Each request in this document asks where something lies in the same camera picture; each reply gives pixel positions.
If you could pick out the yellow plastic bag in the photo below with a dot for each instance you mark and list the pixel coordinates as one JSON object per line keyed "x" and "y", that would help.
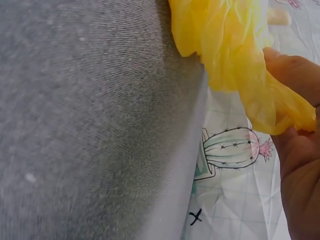
{"x": 225, "y": 50}

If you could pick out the person's right thumb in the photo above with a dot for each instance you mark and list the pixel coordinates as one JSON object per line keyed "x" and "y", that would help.
{"x": 297, "y": 75}

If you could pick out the person's right hand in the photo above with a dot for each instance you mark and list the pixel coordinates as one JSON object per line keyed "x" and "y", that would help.
{"x": 300, "y": 75}

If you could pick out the person's right fingers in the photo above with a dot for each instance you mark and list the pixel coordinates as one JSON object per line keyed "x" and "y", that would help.
{"x": 300, "y": 175}

